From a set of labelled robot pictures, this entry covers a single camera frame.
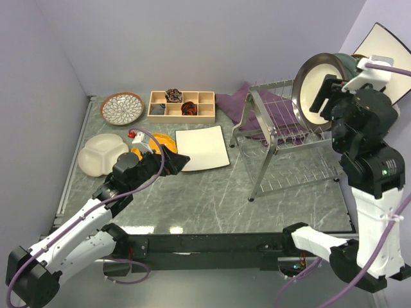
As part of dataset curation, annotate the purple cloth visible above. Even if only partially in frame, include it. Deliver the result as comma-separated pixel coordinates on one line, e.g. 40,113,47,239
215,81,306,147

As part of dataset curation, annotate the wooden compartment tray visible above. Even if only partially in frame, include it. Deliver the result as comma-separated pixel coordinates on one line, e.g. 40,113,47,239
147,90,216,124

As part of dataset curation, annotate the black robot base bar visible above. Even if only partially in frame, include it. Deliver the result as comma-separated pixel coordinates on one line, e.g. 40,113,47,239
109,232,313,271

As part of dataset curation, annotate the floral patterned round plate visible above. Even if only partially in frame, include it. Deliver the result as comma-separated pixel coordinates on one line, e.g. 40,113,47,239
100,92,144,126

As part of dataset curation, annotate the brown patterned rolled fabric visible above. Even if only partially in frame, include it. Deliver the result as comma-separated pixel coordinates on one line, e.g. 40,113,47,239
164,89,182,103

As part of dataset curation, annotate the white square plate black rim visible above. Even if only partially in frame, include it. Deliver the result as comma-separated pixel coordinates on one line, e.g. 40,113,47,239
175,125,230,172

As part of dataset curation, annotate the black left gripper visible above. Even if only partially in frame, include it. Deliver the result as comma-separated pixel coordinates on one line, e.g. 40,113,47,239
128,144,189,192

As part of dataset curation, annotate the dark grey rolled fabric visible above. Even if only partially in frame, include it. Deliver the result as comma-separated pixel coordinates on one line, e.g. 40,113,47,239
150,104,166,116

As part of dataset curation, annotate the cream divided plate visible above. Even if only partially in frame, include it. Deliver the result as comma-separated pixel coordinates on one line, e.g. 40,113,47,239
78,133,129,177

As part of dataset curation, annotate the brown rimmed cream plate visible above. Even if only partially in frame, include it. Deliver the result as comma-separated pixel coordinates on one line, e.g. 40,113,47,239
292,53,347,133

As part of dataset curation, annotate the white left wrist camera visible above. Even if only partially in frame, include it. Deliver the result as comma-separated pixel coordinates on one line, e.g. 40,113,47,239
127,130,153,155

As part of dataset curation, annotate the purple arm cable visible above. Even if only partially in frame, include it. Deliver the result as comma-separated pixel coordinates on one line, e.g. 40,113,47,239
6,127,168,307
275,62,411,308

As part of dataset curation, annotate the steel dish rack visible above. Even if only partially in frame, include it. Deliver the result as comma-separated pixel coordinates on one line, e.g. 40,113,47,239
229,80,344,201

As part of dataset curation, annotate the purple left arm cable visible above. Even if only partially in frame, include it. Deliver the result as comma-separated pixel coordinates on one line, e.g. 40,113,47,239
6,127,168,307

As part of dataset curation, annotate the orange black rolled fabric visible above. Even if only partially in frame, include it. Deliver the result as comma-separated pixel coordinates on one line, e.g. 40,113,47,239
181,101,198,116

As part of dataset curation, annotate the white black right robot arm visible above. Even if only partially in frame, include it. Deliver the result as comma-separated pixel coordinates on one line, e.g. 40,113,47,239
282,74,410,293

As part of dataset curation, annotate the teal round plate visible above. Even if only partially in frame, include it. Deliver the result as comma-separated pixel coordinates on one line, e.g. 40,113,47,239
334,53,358,80

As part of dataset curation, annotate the yellow polka dot plate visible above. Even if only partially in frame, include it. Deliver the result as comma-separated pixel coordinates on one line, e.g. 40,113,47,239
131,133,177,159

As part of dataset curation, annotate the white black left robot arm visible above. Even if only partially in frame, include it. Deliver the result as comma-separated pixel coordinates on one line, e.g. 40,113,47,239
6,145,190,307

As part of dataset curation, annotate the rear white square plate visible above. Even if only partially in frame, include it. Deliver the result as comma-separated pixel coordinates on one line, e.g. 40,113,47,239
352,22,411,105

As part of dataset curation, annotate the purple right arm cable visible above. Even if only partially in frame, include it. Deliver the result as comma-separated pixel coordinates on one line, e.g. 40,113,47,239
275,62,411,308

